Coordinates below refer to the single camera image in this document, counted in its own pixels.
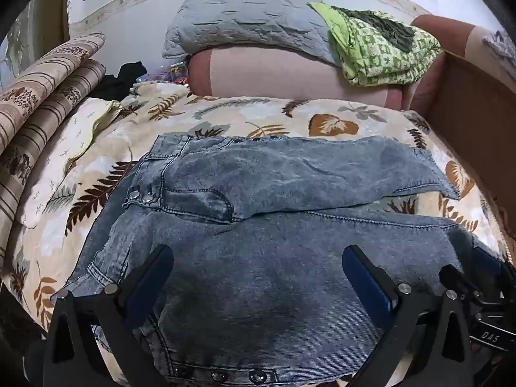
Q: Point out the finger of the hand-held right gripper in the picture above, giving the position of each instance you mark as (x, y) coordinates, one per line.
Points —
(459, 282)
(490, 262)

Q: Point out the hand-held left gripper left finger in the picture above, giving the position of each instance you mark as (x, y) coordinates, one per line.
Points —
(147, 286)

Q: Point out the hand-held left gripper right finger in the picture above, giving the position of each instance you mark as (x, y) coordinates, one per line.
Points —
(369, 286)

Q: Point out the blue denim pants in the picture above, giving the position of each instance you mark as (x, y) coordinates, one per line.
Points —
(258, 242)

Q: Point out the wooden headboard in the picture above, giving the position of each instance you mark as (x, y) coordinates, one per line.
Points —
(479, 137)

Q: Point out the leaf print blanket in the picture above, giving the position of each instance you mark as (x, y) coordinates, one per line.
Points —
(169, 117)

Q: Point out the brown striped floral cushion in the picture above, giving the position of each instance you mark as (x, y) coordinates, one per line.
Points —
(36, 137)
(48, 72)

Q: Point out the black cloth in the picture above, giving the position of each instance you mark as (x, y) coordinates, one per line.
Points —
(121, 78)

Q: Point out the colourful small packets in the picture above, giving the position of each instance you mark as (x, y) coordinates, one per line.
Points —
(173, 73)

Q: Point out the pink bolster pillow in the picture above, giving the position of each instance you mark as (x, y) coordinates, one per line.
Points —
(282, 72)

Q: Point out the green patterned cloth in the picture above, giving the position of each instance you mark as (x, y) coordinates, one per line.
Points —
(375, 52)

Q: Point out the grey quilted blanket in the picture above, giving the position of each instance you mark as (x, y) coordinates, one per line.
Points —
(250, 20)

